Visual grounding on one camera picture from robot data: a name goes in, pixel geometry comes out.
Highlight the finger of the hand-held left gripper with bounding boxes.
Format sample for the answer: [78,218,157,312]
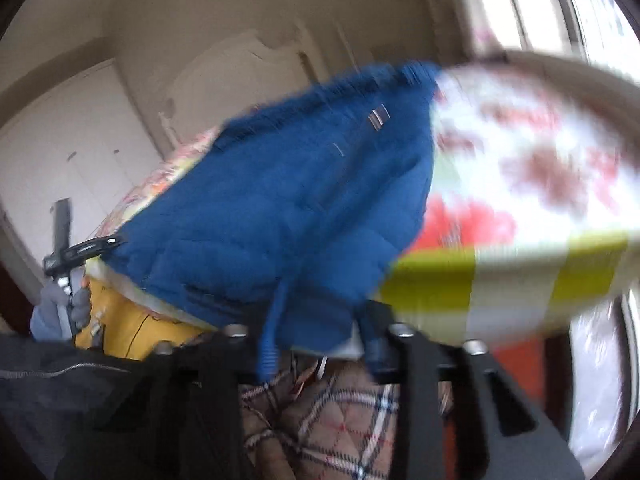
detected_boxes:
[69,236,125,259]
[53,199,72,261]

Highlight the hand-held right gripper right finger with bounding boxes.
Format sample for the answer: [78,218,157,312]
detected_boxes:
[361,304,586,480]

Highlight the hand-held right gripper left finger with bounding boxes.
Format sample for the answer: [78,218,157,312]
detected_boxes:
[65,280,290,480]

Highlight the blue quilted jacket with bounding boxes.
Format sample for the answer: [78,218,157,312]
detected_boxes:
[97,60,444,357]

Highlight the white wardrobe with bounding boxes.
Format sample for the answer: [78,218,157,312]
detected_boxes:
[0,57,167,288]

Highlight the plaid cloth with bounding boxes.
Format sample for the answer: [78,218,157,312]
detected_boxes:
[239,354,452,480]

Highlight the red cloth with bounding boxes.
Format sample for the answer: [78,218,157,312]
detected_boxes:
[439,334,547,480]

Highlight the dark cloth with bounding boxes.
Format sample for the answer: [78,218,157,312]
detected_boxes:
[0,332,153,480]

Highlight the white plastic bag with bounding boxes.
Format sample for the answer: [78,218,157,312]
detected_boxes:
[566,294,640,467]

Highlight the white bed headboard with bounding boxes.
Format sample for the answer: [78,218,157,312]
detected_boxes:
[157,19,322,162]

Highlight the floral quilt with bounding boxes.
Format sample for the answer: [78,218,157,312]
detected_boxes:
[94,57,640,347]

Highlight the sailboat print curtain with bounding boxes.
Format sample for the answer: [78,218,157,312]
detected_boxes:
[445,0,531,61]

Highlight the dark framed window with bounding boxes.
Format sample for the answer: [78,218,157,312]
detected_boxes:
[500,0,640,68]

